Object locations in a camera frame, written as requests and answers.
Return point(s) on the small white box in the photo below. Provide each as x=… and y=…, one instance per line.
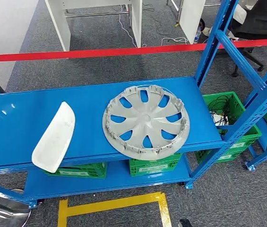
x=219, y=120

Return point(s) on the white curved plastic part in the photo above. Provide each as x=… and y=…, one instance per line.
x=55, y=137

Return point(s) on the white desk side panel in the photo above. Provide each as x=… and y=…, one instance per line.
x=191, y=18

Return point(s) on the grey wheel hubcap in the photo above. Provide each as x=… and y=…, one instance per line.
x=147, y=120

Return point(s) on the clear plastic bottle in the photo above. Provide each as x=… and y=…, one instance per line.
x=197, y=35

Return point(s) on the white desk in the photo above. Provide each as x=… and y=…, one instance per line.
x=57, y=22

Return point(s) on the red barrier tape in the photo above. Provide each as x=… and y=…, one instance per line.
x=100, y=52

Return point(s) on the black office chair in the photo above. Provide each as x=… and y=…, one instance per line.
x=258, y=22

